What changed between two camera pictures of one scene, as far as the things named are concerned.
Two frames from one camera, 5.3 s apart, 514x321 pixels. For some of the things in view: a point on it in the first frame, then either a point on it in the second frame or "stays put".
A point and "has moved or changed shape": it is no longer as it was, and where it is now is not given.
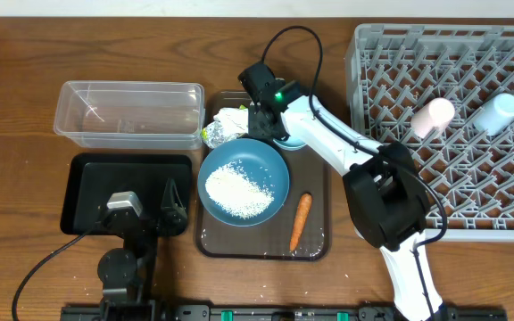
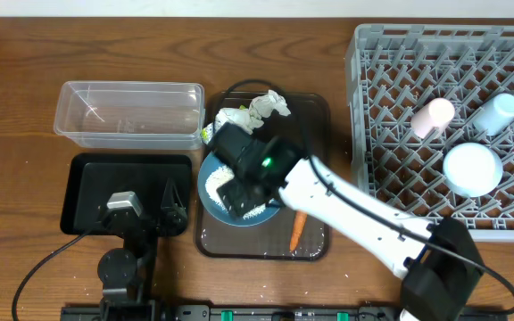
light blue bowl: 289,144 has moved or changed shape
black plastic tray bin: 87,180 stays put
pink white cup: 433,119 stays put
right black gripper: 254,127 -> 230,194
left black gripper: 178,219 stays put
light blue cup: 497,115 stays put
